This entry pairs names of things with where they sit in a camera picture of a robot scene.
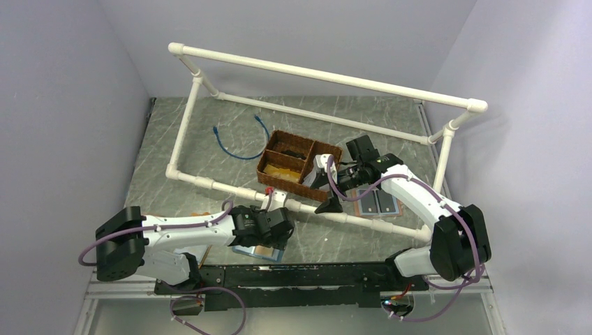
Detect blue card holder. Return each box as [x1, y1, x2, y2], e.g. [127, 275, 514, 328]
[232, 246, 284, 262]

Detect black credit card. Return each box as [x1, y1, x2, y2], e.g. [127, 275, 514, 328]
[279, 149, 307, 161]

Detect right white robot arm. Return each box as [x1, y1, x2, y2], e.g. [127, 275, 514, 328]
[304, 135, 491, 290]

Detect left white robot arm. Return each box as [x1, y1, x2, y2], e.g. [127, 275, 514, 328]
[78, 201, 295, 293]

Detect gold cards in basket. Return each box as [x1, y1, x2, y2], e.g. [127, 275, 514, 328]
[263, 165, 300, 183]

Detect brown wicker divided basket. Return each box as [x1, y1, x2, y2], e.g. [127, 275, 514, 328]
[256, 130, 343, 202]

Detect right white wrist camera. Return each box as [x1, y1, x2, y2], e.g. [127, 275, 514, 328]
[313, 154, 338, 181]

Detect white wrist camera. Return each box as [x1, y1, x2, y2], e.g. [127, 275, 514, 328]
[261, 186, 287, 211]
[313, 154, 338, 181]

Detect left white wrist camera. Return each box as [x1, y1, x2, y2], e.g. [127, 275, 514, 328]
[261, 186, 287, 211]

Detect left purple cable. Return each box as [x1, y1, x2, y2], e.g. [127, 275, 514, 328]
[77, 198, 235, 268]

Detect purple cable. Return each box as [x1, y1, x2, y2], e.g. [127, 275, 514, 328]
[325, 155, 487, 324]
[77, 198, 235, 268]

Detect blue ethernet cable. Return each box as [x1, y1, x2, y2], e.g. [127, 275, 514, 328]
[212, 114, 271, 161]

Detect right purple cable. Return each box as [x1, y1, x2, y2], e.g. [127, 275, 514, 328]
[325, 155, 487, 324]

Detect white PVC pipe frame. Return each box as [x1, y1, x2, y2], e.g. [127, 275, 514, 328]
[165, 42, 489, 242]

